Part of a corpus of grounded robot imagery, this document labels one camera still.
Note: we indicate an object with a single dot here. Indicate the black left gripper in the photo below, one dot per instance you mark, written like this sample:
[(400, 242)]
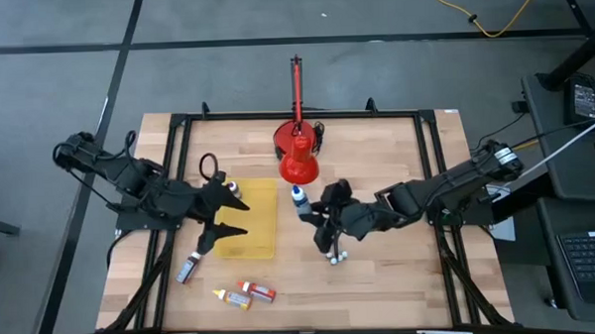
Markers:
[(194, 200)]

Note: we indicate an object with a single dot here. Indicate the grey base plate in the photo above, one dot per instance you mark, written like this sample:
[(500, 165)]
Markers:
[(503, 229)]

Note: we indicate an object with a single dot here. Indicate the black power adapter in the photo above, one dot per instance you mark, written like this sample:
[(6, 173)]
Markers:
[(584, 101)]

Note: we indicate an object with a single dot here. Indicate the red desk lamp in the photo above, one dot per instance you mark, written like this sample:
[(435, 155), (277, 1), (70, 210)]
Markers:
[(298, 167)]

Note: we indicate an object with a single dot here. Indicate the black side desk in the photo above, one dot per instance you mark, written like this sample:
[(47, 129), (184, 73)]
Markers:
[(580, 167)]

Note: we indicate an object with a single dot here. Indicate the blue-capped food coloring bottle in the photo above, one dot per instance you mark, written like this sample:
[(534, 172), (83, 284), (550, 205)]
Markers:
[(301, 201)]

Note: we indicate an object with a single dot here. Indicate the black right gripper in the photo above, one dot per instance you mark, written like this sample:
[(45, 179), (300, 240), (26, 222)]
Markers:
[(351, 217)]

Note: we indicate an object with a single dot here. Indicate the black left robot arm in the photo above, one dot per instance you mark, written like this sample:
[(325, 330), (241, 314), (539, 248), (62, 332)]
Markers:
[(129, 175)]

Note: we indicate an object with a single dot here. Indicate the yellow food coloring bottle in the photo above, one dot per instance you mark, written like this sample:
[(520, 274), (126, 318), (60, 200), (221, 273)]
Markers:
[(235, 299)]

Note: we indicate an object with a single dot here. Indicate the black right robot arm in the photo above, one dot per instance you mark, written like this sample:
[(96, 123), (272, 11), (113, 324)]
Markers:
[(452, 186)]

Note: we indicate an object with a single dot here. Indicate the black stand leg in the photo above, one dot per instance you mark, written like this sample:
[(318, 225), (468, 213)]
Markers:
[(576, 58)]

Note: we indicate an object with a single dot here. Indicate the black keyboard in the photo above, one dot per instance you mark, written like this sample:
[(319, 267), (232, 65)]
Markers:
[(593, 261)]

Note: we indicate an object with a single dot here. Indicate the orange-red food coloring bottle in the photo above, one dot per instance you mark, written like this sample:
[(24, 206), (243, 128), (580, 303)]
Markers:
[(259, 291)]

